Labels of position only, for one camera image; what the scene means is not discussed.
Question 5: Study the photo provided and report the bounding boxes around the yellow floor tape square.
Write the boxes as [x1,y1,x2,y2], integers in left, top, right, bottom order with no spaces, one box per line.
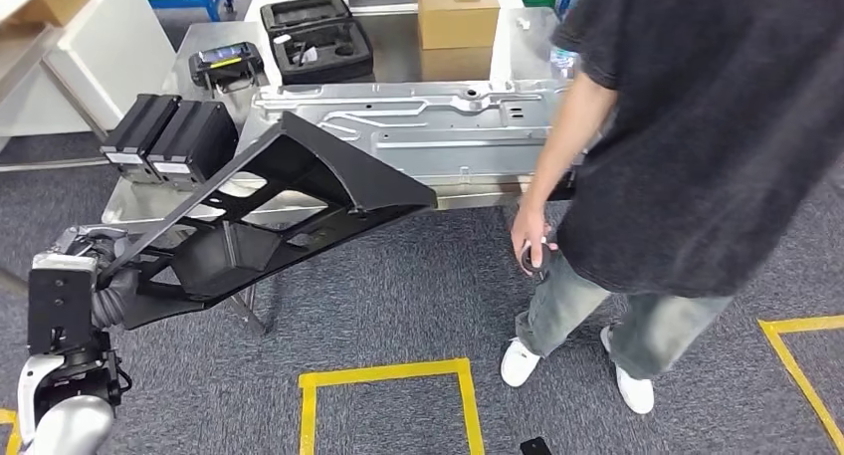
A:
[0,408,22,455]
[757,315,844,453]
[298,357,486,455]

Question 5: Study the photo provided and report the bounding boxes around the stainless steel workbench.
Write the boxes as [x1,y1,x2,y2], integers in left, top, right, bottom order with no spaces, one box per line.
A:
[99,6,585,338]

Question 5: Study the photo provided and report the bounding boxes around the person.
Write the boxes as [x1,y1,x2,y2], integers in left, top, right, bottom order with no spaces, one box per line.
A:
[500,0,844,416]

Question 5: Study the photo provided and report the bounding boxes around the person's right hand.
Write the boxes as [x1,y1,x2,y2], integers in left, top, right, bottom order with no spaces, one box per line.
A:
[511,201,560,279]

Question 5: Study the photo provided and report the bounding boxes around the long black plastic part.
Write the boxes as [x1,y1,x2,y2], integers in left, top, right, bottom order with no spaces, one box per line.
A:
[99,112,439,332]

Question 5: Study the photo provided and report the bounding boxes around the white cabinet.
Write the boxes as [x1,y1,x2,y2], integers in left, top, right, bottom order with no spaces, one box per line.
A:
[0,0,178,140]

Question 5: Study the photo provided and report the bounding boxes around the black handheld terminal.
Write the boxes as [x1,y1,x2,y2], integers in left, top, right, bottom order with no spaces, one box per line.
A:
[188,41,271,96]

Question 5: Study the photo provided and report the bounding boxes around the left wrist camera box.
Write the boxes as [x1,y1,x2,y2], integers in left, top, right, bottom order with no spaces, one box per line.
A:
[27,252,101,357]

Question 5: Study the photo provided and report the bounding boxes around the open black tool case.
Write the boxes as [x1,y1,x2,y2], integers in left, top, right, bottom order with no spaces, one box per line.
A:
[260,0,376,86]

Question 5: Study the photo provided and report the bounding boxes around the black tape roll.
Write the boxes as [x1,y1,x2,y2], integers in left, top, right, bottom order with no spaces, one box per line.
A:
[521,240,553,277]

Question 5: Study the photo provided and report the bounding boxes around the large stamped metal panel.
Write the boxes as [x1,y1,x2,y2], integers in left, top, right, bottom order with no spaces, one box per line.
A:
[237,79,585,199]

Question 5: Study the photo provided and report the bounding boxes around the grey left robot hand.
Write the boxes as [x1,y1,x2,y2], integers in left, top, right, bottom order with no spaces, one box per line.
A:
[51,225,133,275]

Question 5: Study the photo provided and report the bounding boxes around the brown cardboard box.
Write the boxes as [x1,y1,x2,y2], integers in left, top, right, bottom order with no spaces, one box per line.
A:
[416,0,501,51]

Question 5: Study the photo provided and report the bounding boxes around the black ribbed box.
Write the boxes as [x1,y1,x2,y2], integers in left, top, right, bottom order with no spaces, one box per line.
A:
[100,94,182,184]
[145,100,240,193]

